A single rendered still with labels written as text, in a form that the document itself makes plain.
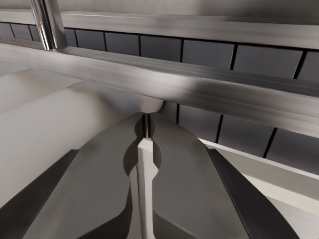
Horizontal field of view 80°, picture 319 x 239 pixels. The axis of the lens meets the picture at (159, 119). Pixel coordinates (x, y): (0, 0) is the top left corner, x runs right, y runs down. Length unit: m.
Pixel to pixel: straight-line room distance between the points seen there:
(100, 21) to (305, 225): 0.31
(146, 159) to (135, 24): 0.21
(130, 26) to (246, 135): 0.13
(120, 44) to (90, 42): 0.04
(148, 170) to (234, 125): 0.20
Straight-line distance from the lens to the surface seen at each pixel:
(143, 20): 0.17
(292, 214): 0.29
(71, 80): 0.17
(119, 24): 0.19
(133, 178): 0.35
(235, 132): 0.17
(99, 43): 0.20
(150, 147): 0.16
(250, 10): 0.19
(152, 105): 0.15
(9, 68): 0.22
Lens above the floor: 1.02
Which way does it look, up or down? 48 degrees down
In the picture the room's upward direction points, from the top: 133 degrees counter-clockwise
